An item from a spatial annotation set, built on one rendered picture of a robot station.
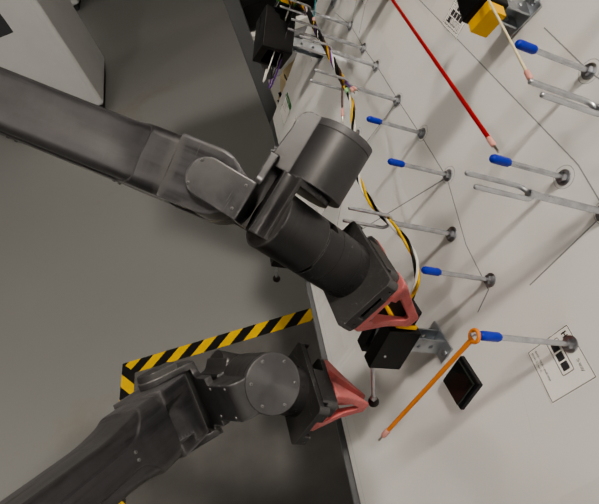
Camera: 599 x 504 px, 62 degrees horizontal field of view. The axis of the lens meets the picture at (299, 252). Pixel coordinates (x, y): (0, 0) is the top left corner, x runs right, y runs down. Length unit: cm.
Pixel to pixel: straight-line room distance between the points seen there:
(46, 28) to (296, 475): 298
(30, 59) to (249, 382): 343
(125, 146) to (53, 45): 327
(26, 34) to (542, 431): 354
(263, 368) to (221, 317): 165
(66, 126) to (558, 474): 51
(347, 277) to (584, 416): 22
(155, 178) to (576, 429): 40
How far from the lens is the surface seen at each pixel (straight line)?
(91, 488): 42
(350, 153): 42
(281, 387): 47
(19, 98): 51
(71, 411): 226
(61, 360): 244
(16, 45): 375
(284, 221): 40
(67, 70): 377
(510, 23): 62
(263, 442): 181
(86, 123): 48
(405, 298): 48
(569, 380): 48
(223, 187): 41
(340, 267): 44
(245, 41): 134
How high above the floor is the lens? 161
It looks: 47 degrees down
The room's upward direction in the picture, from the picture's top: 23 degrees counter-clockwise
